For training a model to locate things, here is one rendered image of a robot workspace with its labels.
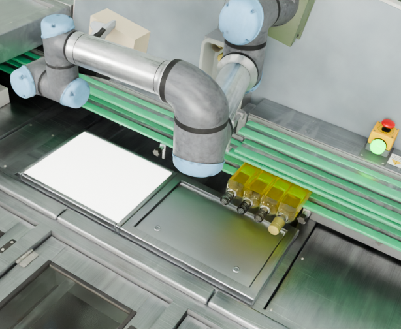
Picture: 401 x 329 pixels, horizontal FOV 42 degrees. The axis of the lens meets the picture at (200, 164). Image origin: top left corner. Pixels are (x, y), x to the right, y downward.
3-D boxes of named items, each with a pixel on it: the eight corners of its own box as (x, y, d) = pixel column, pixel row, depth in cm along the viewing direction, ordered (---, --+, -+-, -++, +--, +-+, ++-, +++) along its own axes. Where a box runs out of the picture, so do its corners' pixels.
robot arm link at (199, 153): (271, 32, 148) (221, 134, 106) (264, 79, 157) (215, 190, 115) (230, 25, 150) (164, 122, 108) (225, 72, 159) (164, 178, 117)
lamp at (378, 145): (369, 147, 160) (366, 152, 158) (373, 136, 158) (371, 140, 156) (383, 153, 159) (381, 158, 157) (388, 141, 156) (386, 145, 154)
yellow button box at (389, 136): (371, 138, 167) (364, 149, 162) (378, 119, 162) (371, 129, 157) (392, 146, 164) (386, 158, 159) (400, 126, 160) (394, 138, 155)
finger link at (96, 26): (99, 7, 149) (80, 31, 147) (116, 16, 147) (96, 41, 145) (102, 14, 152) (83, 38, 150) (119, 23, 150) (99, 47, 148)
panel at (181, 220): (83, 134, 203) (17, 179, 179) (83, 127, 201) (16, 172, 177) (298, 235, 172) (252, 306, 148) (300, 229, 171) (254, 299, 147)
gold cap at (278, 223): (271, 220, 156) (265, 228, 153) (278, 214, 153) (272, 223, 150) (280, 228, 156) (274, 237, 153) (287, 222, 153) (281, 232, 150)
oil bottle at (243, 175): (252, 162, 180) (222, 196, 165) (255, 149, 177) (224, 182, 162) (266, 169, 178) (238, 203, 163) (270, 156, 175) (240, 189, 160)
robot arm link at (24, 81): (34, 105, 131) (9, 94, 134) (64, 88, 139) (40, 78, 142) (29, 76, 127) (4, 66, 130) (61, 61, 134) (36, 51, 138)
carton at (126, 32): (107, 8, 157) (90, 15, 152) (150, 31, 153) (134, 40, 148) (102, 43, 165) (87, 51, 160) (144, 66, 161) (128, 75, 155)
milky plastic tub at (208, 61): (207, 86, 190) (194, 96, 184) (215, 28, 176) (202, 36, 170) (249, 103, 184) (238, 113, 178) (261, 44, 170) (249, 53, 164)
